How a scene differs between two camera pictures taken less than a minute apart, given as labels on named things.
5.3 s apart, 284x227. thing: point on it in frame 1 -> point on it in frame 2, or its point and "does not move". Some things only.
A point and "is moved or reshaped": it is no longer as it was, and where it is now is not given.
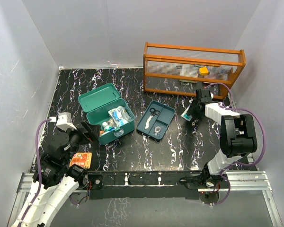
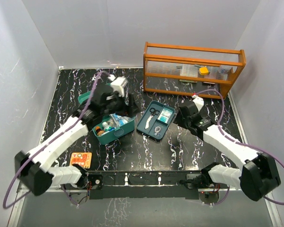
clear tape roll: [157, 129] does not move
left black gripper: [86, 136] -> [132, 109]
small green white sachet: [185, 116] is moved or reshaped
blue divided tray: [156, 120] does not move
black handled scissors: [153, 111] does not move
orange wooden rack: [186, 70] does not move
